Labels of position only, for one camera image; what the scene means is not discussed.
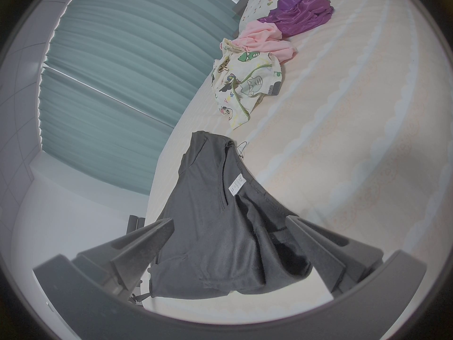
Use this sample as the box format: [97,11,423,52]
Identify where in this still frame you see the white printed pyjama garment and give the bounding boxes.
[212,50,282,131]

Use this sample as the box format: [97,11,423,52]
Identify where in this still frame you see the bed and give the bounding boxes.
[136,0,453,318]

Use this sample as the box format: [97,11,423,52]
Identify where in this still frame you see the blue-green curtain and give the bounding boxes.
[46,0,248,127]
[37,68,177,196]

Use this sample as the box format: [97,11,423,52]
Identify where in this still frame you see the pink garment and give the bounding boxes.
[222,20,298,64]

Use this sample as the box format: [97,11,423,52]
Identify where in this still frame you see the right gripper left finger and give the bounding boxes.
[76,218,175,294]

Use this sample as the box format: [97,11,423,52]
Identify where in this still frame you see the black T-shirt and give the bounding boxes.
[149,130,314,299]

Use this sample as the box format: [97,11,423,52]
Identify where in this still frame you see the purple satin garment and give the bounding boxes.
[258,0,334,38]

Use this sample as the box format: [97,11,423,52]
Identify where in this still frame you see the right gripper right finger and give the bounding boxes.
[285,215,385,294]

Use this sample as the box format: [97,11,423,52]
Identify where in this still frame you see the white printed pillow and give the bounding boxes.
[239,0,312,34]

